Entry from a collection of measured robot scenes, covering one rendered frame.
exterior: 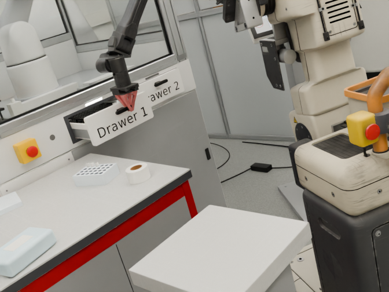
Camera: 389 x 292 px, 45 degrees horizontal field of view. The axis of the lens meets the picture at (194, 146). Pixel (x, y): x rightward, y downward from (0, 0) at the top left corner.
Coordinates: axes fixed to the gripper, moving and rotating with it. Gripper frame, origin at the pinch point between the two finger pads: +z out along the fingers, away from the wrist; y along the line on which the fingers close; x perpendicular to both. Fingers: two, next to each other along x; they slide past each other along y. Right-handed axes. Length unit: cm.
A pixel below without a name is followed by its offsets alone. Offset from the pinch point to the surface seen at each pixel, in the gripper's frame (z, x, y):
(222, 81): 40, -162, 109
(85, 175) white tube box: 10.4, 32.0, -13.1
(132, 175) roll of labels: 10.8, 26.0, -30.6
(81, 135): 5.4, 15.7, 13.1
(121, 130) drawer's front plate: 6.8, 4.8, 2.8
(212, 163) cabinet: 48, -50, 18
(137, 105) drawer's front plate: 0.5, -5.5, 3.0
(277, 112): 65, -165, 64
